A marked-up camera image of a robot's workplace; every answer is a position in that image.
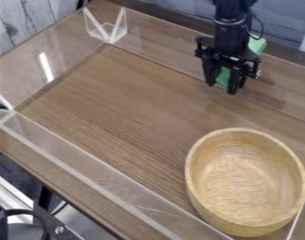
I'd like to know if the black table leg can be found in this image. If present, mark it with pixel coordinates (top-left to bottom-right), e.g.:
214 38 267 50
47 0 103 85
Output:
37 187 52 211

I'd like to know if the clear acrylic front wall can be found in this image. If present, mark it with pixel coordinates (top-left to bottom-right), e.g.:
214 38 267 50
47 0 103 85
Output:
0 97 232 240

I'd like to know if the brown wooden bowl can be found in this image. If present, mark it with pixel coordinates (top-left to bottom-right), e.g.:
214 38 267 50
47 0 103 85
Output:
184 127 305 238

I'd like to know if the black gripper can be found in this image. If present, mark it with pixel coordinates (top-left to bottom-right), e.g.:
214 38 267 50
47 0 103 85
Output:
194 17 251 95

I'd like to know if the clear acrylic corner bracket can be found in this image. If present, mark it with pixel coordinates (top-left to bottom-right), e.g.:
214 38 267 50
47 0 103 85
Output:
81 7 127 44

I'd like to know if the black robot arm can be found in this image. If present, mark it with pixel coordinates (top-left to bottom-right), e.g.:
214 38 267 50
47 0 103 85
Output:
194 0 266 95

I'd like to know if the black cable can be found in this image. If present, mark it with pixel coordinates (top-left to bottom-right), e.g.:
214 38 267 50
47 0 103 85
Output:
0 208 53 240

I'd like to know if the green rectangular block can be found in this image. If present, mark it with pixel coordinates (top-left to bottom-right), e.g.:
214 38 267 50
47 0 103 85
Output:
215 38 266 91

